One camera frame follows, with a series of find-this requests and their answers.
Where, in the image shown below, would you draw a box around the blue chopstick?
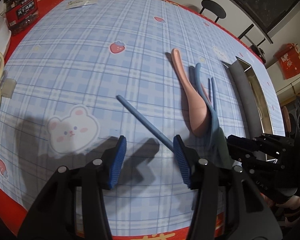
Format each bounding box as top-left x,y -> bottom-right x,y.
209,77 -> 217,112
116,95 -> 173,152

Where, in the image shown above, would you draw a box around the blue plastic spoon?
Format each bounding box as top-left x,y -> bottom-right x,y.
194,63 -> 232,168

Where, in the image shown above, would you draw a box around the pink plastic spoon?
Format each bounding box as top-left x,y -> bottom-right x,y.
171,48 -> 211,137

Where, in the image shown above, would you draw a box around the right hand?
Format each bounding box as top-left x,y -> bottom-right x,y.
261,194 -> 300,226

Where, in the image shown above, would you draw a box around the stainless steel utensil tray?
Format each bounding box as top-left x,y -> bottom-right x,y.
222,57 -> 274,139

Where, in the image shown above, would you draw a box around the plaid cartoon table mat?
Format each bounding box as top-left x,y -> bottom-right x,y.
0,0 -> 286,237

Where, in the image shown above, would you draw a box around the red gift box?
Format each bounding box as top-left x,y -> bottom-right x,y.
275,43 -> 300,79

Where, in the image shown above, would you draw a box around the black metal rack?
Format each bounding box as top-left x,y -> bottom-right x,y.
237,23 -> 274,47

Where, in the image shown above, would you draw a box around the white paper tag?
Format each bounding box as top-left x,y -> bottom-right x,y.
65,0 -> 98,10

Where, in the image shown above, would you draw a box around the black round stool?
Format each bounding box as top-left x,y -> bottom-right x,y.
199,0 -> 226,23

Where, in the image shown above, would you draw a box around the red label snack jar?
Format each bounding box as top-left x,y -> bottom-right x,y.
4,0 -> 38,35

